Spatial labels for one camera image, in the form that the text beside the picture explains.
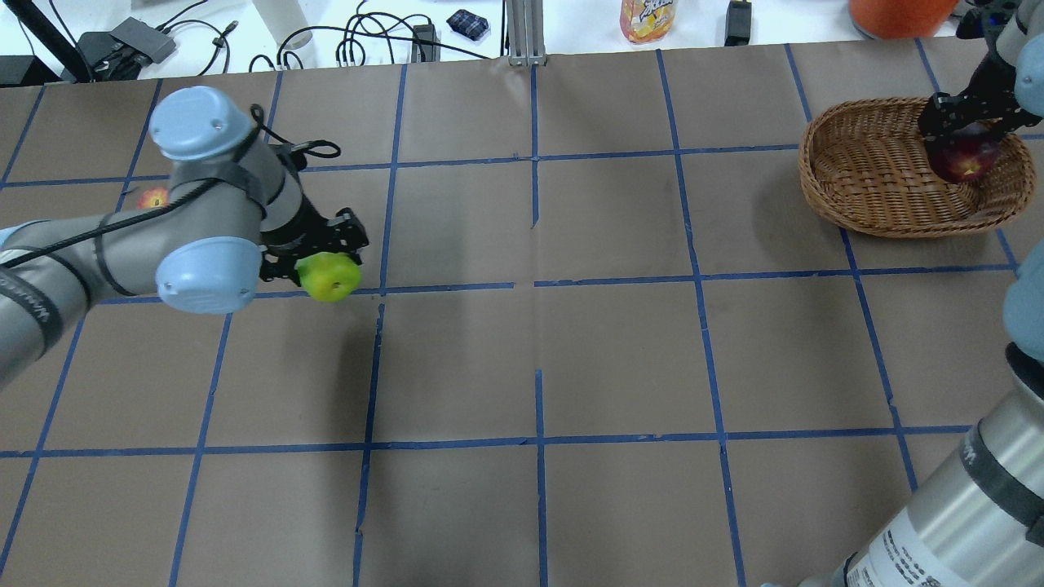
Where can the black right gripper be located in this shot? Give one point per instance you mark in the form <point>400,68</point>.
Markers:
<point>992,80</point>

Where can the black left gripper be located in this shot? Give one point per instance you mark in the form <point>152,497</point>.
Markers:
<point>298,227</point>

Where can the green apple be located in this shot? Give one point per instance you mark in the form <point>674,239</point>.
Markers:
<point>328,277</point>

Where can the dark red apple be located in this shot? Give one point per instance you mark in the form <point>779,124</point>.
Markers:
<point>965,156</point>

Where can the red yellow apple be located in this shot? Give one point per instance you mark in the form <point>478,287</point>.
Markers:
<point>153,198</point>

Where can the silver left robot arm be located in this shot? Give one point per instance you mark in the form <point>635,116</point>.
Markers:
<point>236,216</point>

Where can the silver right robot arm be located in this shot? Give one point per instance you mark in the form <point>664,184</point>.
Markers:
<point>977,520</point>

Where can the brown wicker basket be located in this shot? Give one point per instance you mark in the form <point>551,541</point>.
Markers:
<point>863,167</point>

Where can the orange bucket with lid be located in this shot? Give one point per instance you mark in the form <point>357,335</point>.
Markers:
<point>899,19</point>

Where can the white paper cup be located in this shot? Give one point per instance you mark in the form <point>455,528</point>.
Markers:
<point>283,19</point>

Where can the black power adapter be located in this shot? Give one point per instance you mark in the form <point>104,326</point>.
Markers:
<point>739,18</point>

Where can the yellow juice bottle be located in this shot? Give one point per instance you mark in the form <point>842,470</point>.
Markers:
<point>644,22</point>

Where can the aluminium frame post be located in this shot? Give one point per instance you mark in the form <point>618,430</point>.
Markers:
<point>525,33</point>

